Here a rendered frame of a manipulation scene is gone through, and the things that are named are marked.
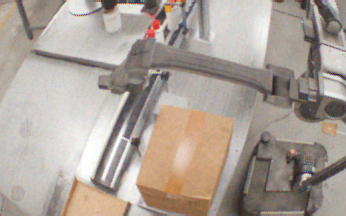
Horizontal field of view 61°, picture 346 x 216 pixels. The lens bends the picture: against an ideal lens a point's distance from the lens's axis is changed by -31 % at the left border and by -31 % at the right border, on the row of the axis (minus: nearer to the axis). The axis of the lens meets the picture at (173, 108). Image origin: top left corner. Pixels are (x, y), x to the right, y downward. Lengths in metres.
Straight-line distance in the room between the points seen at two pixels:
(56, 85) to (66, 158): 0.42
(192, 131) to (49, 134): 0.73
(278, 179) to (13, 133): 1.56
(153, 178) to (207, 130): 0.23
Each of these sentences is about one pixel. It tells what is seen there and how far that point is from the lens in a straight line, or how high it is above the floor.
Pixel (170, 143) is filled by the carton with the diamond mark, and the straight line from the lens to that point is 1.26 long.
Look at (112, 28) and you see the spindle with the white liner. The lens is 1.85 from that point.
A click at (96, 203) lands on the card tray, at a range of 1.52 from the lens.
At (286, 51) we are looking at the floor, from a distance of 3.07.
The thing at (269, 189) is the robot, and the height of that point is 0.26.
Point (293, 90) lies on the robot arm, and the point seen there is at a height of 1.47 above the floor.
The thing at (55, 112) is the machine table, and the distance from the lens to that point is 1.78.
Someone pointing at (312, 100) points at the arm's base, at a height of 1.47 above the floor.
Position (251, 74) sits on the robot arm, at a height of 1.48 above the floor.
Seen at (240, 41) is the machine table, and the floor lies 0.83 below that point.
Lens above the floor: 2.24
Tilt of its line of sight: 58 degrees down
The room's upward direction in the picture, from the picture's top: 6 degrees counter-clockwise
